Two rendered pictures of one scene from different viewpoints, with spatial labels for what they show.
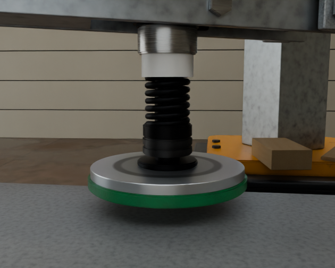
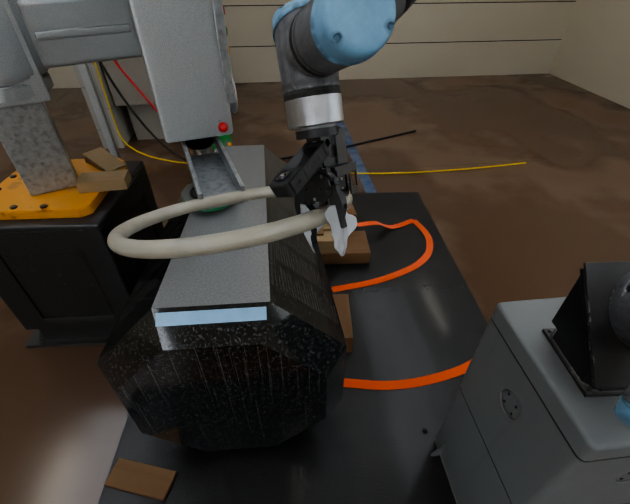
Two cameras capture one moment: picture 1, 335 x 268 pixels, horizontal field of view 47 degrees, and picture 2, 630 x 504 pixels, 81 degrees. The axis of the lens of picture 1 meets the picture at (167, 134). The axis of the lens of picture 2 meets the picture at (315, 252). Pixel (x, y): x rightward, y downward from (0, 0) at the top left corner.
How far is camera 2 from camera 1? 149 cm
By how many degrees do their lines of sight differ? 92
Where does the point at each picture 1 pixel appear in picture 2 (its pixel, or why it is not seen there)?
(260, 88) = (36, 149)
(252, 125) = (40, 178)
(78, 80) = not seen: outside the picture
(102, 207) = (215, 215)
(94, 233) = (239, 211)
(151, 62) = not seen: hidden behind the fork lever
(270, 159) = (123, 184)
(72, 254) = (253, 212)
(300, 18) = not seen: hidden behind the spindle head
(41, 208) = (216, 227)
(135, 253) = (252, 203)
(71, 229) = (237, 216)
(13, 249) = (251, 222)
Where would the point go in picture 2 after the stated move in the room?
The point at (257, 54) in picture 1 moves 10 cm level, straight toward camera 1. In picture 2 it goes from (16, 125) to (41, 125)
